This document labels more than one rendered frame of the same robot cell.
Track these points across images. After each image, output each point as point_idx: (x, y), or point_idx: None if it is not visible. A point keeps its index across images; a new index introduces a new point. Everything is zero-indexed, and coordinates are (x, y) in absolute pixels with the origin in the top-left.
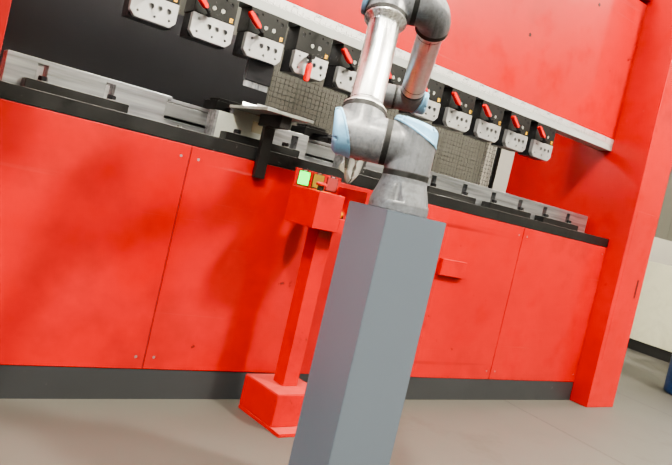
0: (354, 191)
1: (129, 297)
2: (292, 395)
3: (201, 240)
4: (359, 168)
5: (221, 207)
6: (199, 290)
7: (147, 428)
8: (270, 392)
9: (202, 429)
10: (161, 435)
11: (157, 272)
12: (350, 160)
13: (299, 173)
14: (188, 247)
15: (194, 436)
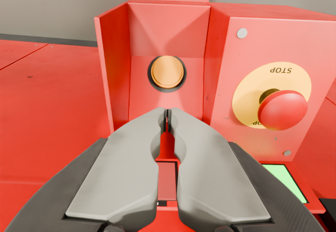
0: (112, 104)
1: (334, 86)
2: None
3: (318, 117)
4: (117, 152)
5: (334, 150)
6: None
7: (296, 2)
8: None
9: None
10: None
11: (332, 97)
12: (242, 189)
13: (300, 192)
14: (325, 112)
15: None
